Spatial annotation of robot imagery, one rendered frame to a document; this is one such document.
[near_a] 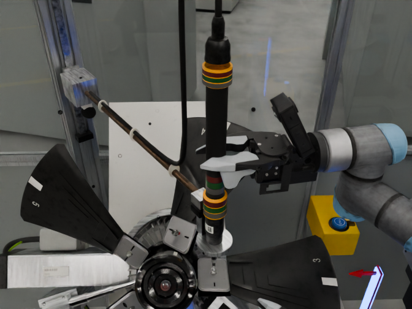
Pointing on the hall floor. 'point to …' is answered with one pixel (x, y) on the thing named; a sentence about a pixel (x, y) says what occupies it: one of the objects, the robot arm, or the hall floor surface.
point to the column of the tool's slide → (53, 40)
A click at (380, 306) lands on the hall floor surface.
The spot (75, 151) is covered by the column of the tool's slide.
